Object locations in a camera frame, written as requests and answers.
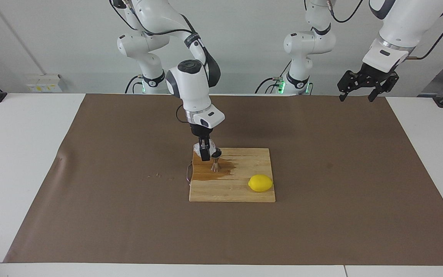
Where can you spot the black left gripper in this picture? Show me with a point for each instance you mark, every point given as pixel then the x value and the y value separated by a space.
pixel 377 76

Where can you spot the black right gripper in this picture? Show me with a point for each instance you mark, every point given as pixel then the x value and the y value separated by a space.
pixel 200 131

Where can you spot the small clear textured cup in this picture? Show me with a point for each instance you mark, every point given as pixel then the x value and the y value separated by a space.
pixel 215 148

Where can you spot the steel double jigger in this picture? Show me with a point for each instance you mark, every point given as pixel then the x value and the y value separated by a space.
pixel 215 167

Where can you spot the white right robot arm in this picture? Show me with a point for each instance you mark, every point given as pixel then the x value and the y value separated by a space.
pixel 190 84

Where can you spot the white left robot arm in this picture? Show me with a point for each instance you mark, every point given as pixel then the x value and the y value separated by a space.
pixel 406 23

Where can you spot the wooden cutting board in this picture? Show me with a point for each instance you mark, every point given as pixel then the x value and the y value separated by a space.
pixel 225 190

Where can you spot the yellow lemon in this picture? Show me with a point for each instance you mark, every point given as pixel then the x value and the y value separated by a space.
pixel 260 183

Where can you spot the brown paper table mat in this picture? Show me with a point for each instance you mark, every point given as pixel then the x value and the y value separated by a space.
pixel 129 231

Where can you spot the white wall socket box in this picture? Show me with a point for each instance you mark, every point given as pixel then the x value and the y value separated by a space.
pixel 44 82

